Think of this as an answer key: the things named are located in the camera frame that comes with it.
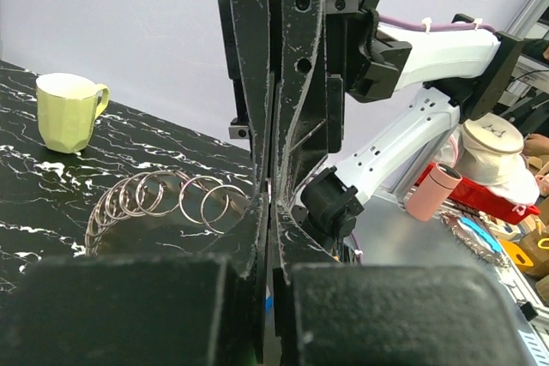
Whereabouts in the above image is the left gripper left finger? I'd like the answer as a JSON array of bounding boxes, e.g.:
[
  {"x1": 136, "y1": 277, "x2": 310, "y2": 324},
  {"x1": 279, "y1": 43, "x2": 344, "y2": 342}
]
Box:
[{"x1": 1, "y1": 195, "x2": 268, "y2": 365}]

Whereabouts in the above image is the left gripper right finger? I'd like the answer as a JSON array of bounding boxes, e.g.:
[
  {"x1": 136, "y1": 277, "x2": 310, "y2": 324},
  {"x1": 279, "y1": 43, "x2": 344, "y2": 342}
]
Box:
[{"x1": 271, "y1": 201, "x2": 528, "y2": 365}]

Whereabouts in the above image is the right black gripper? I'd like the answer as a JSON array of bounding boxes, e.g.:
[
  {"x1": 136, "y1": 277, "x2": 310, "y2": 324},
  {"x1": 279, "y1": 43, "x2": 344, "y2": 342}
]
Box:
[{"x1": 218, "y1": 0, "x2": 410, "y2": 205}]

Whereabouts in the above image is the blue key tag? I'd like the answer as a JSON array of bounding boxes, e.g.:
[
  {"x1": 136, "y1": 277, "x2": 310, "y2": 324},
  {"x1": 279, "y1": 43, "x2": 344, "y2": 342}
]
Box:
[{"x1": 265, "y1": 295, "x2": 273, "y2": 311}]

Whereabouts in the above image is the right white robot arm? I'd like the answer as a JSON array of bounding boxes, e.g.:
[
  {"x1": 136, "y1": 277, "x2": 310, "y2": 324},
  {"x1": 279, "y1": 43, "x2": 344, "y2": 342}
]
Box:
[{"x1": 219, "y1": 0, "x2": 520, "y2": 249}]

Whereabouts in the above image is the pink thermos bottle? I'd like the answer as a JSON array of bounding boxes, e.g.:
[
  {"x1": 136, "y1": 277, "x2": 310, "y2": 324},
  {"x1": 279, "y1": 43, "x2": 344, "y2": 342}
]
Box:
[{"x1": 405, "y1": 163, "x2": 462, "y2": 221}]

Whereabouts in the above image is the red plastic tray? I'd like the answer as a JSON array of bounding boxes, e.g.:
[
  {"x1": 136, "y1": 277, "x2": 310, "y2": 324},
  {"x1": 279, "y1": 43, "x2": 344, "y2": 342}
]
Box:
[{"x1": 415, "y1": 163, "x2": 540, "y2": 225}]

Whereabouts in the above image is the cream yellow mug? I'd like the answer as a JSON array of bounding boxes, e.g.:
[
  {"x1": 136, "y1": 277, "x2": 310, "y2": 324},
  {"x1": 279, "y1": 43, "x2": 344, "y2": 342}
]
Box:
[{"x1": 36, "y1": 73, "x2": 110, "y2": 154}]

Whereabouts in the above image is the white cap hat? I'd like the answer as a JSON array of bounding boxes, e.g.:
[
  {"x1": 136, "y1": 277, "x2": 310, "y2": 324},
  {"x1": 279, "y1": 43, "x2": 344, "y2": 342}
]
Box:
[{"x1": 455, "y1": 113, "x2": 540, "y2": 207}]

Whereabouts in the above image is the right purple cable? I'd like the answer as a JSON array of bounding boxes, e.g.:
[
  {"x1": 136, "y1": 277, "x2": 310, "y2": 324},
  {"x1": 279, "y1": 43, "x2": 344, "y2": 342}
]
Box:
[{"x1": 379, "y1": 14, "x2": 498, "y2": 37}]

